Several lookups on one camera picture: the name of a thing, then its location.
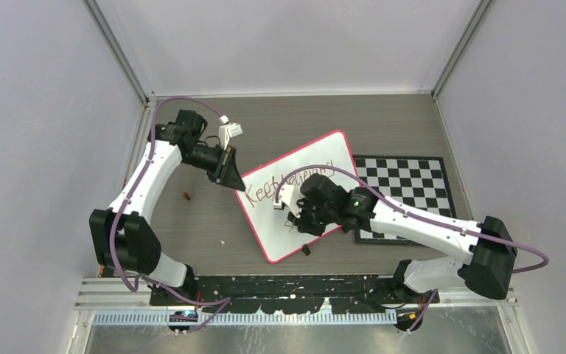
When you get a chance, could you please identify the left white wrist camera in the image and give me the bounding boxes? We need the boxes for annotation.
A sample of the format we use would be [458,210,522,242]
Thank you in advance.
[217,115,243,148]

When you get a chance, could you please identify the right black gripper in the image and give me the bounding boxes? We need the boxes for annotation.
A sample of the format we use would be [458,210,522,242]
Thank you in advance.
[288,193,336,235]

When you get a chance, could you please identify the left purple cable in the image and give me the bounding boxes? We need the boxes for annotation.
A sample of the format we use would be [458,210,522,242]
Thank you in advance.
[108,97,237,336]

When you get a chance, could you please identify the left black whiteboard foot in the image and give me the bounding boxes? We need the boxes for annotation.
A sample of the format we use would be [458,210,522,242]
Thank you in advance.
[301,244,311,256]

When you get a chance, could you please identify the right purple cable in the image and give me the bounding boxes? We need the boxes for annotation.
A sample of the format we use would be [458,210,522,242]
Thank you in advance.
[273,165,551,335]

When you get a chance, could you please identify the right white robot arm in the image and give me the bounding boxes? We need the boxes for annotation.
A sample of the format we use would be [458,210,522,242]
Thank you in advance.
[273,173,517,303]

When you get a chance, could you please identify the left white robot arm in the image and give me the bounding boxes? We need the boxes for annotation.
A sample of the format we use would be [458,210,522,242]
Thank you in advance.
[89,110,245,305]

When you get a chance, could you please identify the black white checkerboard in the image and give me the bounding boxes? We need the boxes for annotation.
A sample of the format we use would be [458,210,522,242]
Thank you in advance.
[353,154,457,218]

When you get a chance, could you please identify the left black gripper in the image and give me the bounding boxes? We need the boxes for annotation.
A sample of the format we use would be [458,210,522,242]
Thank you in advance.
[184,143,246,192]

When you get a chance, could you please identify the purple cable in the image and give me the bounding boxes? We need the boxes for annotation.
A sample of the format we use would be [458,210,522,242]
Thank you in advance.
[108,97,237,336]
[273,165,551,335]

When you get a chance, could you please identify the pink framed whiteboard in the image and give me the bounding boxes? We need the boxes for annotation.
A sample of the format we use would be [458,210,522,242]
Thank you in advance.
[235,131,359,264]

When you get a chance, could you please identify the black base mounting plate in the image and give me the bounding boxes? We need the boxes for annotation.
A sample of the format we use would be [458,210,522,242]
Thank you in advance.
[149,275,439,314]

